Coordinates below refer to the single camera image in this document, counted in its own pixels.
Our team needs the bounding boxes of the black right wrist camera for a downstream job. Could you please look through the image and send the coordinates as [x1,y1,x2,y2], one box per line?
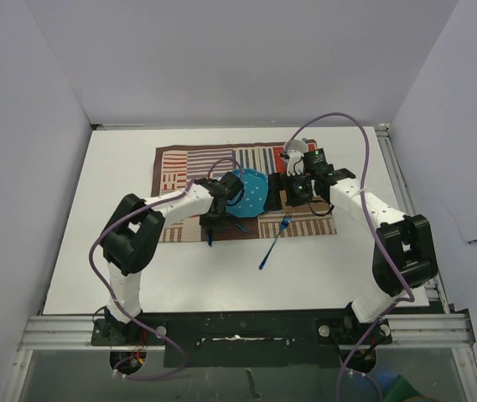
[303,148,334,176]

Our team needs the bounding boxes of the green object bottom corner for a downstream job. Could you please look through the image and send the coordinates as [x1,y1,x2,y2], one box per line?
[382,375,423,402]

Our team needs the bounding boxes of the aluminium front frame rail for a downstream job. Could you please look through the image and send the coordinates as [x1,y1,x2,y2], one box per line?
[19,313,475,350]

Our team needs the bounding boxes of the aluminium right frame rail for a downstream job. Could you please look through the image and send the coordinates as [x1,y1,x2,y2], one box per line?
[375,123,451,314]

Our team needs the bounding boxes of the striped patchwork placemat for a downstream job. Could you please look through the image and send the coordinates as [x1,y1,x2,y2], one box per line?
[151,142,337,241]

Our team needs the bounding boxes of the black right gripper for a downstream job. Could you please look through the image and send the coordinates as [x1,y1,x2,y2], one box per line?
[265,170,315,212]

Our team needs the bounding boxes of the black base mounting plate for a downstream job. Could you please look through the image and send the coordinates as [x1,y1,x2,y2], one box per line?
[91,308,392,373]

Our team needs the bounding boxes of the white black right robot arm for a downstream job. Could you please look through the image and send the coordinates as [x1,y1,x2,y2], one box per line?
[265,168,438,343]

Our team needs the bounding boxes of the white blue mug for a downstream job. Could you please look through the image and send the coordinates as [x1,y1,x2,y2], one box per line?
[283,138,317,160]

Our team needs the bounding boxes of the blue polka dot plate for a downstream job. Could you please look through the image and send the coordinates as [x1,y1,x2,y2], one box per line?
[226,168,269,219]

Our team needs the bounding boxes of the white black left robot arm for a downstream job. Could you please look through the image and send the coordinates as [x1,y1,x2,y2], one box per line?
[96,173,244,344]

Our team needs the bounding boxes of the aluminium frame rail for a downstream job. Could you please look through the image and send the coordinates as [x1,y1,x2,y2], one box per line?
[375,123,451,314]
[19,313,475,350]

